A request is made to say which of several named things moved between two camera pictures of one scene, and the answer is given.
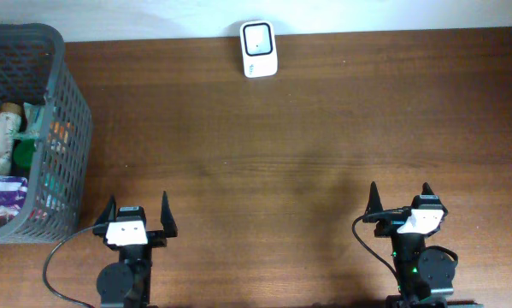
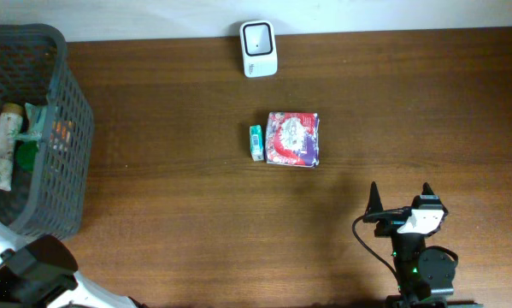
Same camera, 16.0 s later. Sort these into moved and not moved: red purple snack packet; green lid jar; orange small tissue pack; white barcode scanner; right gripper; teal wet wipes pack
Moved: red purple snack packet; orange small tissue pack
Not moved: right gripper; green lid jar; white barcode scanner; teal wet wipes pack
